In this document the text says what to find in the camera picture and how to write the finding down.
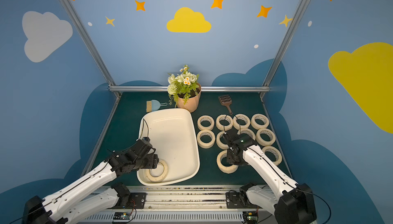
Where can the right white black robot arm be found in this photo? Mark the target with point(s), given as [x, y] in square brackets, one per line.
[288, 201]

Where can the small blue dustpan brush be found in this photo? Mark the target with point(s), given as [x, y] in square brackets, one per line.
[154, 105]

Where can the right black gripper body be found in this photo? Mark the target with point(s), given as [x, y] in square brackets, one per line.
[229, 138]

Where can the brown slotted scoop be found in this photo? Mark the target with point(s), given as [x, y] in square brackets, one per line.
[226, 101]

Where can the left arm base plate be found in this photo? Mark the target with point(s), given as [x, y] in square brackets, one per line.
[134, 200]

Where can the aluminium frame post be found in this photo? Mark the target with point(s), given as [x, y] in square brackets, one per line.
[297, 17]
[81, 29]

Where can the hidden bottom masking tape roll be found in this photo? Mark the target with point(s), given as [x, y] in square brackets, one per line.
[248, 132]

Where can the right aluminium frame post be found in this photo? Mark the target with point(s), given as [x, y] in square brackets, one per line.
[297, 17]

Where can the left green circuit board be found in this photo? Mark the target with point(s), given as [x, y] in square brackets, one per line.
[122, 216]

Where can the left side aluminium rail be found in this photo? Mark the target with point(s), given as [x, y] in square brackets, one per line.
[90, 162]

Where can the green circuit board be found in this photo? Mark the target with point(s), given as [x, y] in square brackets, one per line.
[250, 217]
[122, 216]

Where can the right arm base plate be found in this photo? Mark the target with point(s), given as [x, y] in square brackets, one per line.
[233, 200]

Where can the aluminium front rail bed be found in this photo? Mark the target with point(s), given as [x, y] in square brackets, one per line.
[177, 198]

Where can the left aluminium frame post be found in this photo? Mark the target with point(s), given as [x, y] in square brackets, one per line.
[81, 29]

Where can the potted white flower plant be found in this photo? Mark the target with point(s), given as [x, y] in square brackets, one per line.
[184, 90]

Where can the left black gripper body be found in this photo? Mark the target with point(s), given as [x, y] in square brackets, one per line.
[150, 161]

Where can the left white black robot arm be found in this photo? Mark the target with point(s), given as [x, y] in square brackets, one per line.
[52, 208]

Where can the right green circuit board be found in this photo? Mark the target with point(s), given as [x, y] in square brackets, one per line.
[250, 217]

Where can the white plastic storage box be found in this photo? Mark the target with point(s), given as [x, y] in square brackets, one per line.
[172, 134]

